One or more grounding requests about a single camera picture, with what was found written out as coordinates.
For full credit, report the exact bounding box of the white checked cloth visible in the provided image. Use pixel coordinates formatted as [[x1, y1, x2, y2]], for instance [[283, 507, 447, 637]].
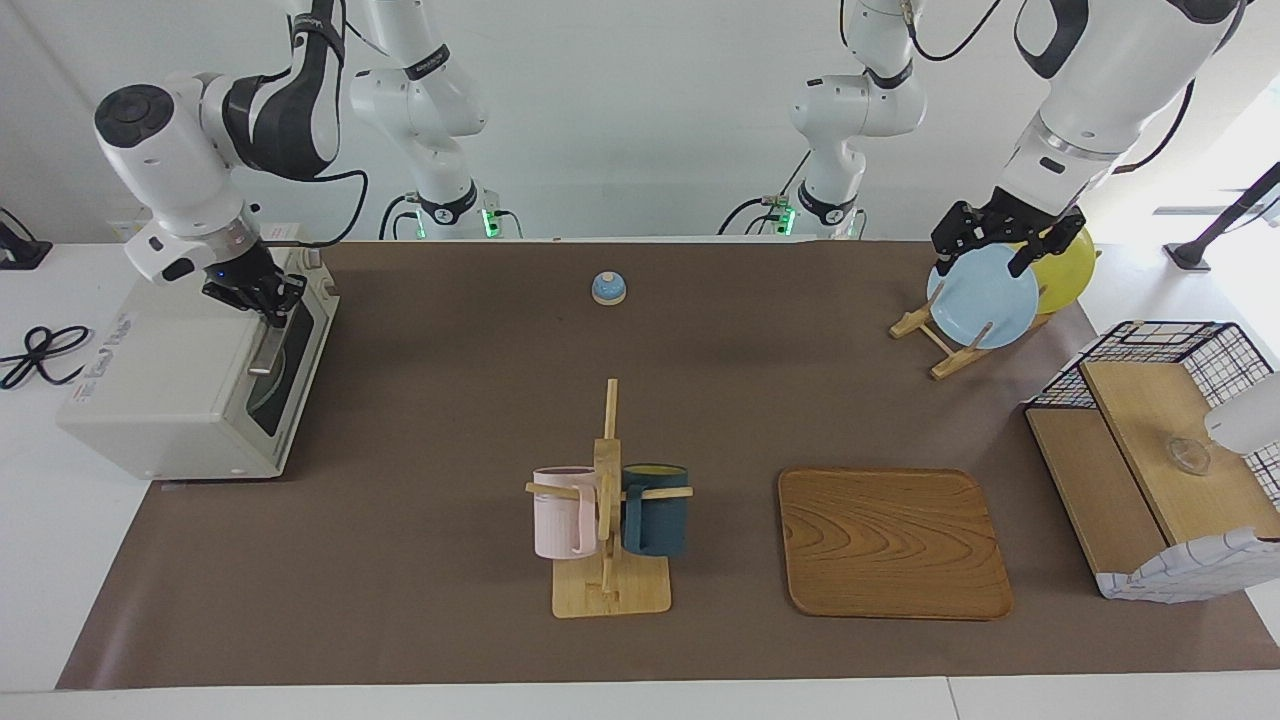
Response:
[[1095, 527, 1280, 603]]

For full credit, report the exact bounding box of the black wire basket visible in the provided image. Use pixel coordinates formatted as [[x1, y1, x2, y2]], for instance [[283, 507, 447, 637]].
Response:
[[1028, 320, 1280, 501]]

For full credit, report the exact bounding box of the white toaster oven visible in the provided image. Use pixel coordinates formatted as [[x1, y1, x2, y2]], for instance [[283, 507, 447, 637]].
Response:
[[57, 222, 341, 482]]

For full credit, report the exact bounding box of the black wire basket shelf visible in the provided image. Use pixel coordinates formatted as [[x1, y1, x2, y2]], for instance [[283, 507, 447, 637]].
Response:
[[1024, 358, 1280, 601]]

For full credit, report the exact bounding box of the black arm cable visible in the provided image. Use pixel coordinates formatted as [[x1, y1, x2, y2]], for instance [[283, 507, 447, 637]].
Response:
[[1110, 80, 1197, 176], [250, 168, 370, 249]]

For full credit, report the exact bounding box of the pink mug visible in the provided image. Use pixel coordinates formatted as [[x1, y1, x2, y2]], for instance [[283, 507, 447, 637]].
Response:
[[531, 466, 601, 561]]

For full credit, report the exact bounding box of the light blue plate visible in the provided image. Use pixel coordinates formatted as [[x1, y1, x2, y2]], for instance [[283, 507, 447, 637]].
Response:
[[926, 243, 1041, 351]]

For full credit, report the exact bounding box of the black clamp base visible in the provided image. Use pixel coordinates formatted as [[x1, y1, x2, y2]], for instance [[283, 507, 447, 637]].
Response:
[[0, 205, 53, 271]]

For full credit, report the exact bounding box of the yellow plate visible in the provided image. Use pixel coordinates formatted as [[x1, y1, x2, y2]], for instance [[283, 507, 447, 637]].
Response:
[[1015, 225, 1098, 316]]

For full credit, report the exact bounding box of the black base cable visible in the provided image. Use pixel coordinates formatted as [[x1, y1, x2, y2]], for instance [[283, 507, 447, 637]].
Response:
[[378, 192, 421, 241], [718, 150, 813, 238]]

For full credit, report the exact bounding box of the dark blue mug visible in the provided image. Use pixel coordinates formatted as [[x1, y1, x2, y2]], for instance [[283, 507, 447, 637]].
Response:
[[620, 463, 691, 558]]

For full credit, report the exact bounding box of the wooden plate rack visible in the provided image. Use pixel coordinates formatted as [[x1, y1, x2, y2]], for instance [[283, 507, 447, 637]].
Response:
[[889, 250, 1101, 381]]

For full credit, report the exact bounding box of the white rounded device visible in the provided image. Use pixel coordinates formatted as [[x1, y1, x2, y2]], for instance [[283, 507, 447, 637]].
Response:
[[1203, 372, 1280, 457]]

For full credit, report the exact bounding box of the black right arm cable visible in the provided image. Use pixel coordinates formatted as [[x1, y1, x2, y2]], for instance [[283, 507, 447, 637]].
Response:
[[250, 168, 370, 249]]

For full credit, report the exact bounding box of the black camera stand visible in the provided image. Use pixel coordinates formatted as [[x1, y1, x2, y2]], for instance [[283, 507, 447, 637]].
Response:
[[1165, 160, 1280, 273]]

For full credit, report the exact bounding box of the glass oven door with handle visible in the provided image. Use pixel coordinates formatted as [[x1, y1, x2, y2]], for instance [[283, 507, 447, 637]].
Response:
[[228, 265, 341, 476]]

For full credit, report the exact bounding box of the coiled black cable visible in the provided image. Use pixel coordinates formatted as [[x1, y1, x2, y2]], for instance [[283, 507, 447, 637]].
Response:
[[0, 325, 93, 391]]

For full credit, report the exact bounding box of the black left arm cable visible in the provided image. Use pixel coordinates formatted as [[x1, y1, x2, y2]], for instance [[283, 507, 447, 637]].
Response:
[[1110, 80, 1197, 176]]

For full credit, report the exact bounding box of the brown wooden tray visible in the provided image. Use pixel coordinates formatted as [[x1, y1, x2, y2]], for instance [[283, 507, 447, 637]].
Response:
[[777, 467, 1015, 622]]

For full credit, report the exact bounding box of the brown table mat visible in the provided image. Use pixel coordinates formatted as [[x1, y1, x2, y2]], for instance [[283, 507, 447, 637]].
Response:
[[55, 240, 1280, 691]]

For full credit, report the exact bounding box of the wooden mug tree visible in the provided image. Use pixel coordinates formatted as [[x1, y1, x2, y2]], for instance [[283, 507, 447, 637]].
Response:
[[526, 378, 695, 619]]

